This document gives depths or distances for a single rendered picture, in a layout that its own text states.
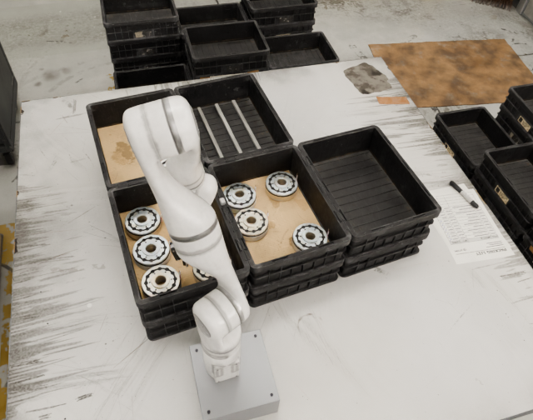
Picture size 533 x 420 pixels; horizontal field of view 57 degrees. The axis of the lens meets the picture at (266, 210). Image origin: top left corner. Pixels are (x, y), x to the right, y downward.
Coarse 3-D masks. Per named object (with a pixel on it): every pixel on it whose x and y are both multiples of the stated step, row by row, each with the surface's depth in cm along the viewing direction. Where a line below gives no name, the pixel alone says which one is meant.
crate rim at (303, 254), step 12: (252, 156) 152; (300, 156) 153; (312, 180) 147; (324, 192) 144; (228, 204) 139; (228, 216) 136; (336, 216) 140; (240, 240) 132; (336, 240) 133; (348, 240) 133; (300, 252) 130; (312, 252) 131; (252, 264) 127; (264, 264) 127; (276, 264) 128
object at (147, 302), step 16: (112, 192) 140; (112, 208) 136; (224, 208) 138; (128, 256) 126; (240, 256) 128; (128, 272) 123; (240, 272) 125; (192, 288) 121; (208, 288) 124; (144, 304) 118
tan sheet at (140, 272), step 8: (120, 216) 147; (160, 216) 148; (160, 232) 144; (128, 240) 142; (136, 240) 142; (168, 240) 142; (136, 264) 137; (168, 264) 137; (176, 264) 137; (136, 272) 135; (144, 272) 135; (184, 272) 136; (192, 272) 136; (184, 280) 134; (192, 280) 134; (144, 296) 131
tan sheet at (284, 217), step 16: (256, 192) 156; (272, 208) 152; (288, 208) 152; (304, 208) 152; (272, 224) 148; (288, 224) 148; (272, 240) 144; (288, 240) 145; (256, 256) 140; (272, 256) 141
